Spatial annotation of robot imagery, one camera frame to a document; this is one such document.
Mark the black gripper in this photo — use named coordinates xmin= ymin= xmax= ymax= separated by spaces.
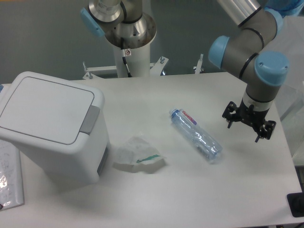
xmin=222 ymin=98 xmax=276 ymax=143

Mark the white push-button trash can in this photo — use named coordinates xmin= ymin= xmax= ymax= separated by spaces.
xmin=0 ymin=71 xmax=110 ymax=184

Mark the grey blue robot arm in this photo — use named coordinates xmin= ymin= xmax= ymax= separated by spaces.
xmin=80 ymin=0 xmax=289 ymax=139

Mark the clear plastic water bottle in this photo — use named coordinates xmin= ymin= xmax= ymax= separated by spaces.
xmin=169 ymin=108 xmax=222 ymax=162

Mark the metal clamp screw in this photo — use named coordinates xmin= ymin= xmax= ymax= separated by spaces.
xmin=193 ymin=54 xmax=204 ymax=74

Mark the black device at edge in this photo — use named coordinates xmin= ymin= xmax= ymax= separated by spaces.
xmin=287 ymin=192 xmax=304 ymax=218

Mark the blue plastic bag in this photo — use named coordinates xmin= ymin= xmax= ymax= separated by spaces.
xmin=265 ymin=0 xmax=304 ymax=17

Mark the crumpled white paper wrapper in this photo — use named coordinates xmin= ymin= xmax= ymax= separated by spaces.
xmin=113 ymin=136 xmax=166 ymax=174

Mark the white laminated paper sheet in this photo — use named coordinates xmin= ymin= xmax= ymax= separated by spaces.
xmin=0 ymin=140 xmax=24 ymax=211

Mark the white metal clamp bracket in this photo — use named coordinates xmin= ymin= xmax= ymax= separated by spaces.
xmin=82 ymin=56 xmax=169 ymax=80

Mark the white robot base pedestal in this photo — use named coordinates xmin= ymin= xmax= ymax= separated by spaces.
xmin=105 ymin=13 xmax=157 ymax=66

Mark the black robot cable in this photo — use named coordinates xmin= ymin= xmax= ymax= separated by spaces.
xmin=120 ymin=38 xmax=133 ymax=78

